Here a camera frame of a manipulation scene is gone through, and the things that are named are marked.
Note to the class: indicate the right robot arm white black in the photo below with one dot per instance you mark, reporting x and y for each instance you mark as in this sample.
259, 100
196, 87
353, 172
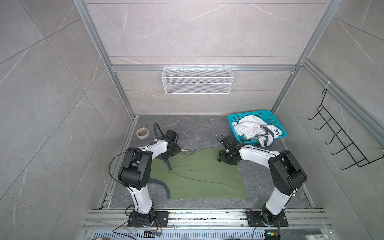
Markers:
287, 174

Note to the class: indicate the teal plastic basket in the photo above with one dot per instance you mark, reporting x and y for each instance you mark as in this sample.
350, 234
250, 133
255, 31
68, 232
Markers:
265, 115

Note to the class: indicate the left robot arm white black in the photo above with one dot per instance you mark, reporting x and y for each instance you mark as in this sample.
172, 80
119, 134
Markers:
135, 171

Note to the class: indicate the white bottle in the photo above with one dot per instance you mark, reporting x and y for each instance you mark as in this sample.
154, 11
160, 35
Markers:
317, 237

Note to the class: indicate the white navy tank top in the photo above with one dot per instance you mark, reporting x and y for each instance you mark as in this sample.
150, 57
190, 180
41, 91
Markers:
254, 128

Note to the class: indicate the green tank top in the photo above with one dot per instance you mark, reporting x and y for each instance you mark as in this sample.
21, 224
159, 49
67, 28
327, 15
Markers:
197, 174

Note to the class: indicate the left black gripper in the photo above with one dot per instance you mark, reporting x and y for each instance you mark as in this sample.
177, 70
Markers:
177, 149

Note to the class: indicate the white wire mesh shelf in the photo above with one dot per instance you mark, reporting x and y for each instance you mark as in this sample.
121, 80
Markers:
197, 80

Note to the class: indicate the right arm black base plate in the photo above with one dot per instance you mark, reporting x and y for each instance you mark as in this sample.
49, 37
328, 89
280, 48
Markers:
265, 219

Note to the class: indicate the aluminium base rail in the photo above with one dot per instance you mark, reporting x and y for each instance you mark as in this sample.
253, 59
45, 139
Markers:
220, 224

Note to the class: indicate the tape roll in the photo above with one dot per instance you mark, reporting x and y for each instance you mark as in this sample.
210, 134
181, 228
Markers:
142, 133

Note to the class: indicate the black wire hook rack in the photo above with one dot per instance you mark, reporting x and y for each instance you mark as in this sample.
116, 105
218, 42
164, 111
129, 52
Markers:
340, 134

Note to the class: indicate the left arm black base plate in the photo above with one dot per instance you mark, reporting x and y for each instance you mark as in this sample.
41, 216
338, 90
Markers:
152, 219

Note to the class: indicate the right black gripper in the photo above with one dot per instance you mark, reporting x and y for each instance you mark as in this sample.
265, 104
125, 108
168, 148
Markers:
221, 157

